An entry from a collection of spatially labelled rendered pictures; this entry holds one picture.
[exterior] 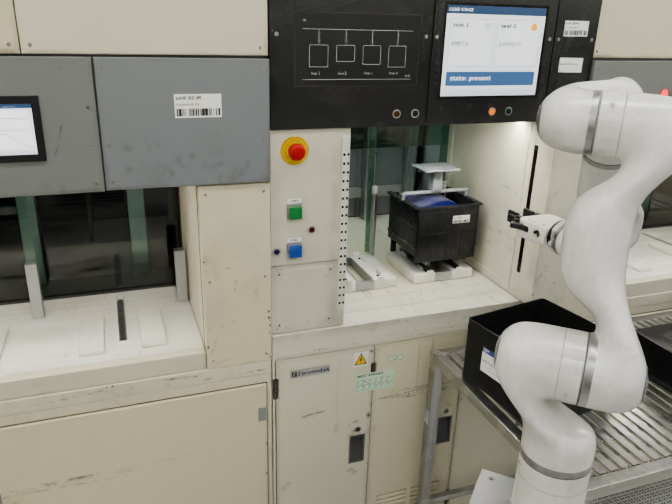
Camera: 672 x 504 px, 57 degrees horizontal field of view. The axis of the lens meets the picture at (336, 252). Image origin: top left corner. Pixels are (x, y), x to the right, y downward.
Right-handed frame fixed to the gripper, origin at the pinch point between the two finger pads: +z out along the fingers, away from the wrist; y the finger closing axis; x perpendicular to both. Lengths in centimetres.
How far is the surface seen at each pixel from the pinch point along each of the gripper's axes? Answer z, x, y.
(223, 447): 14, -63, -75
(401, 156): 104, -7, 18
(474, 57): 13.9, 37.5, -9.6
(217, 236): 15, -3, -74
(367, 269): 42, -29, -23
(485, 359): -10.0, -33.5, -12.5
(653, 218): 58, -28, 112
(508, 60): 13.8, 36.9, 0.4
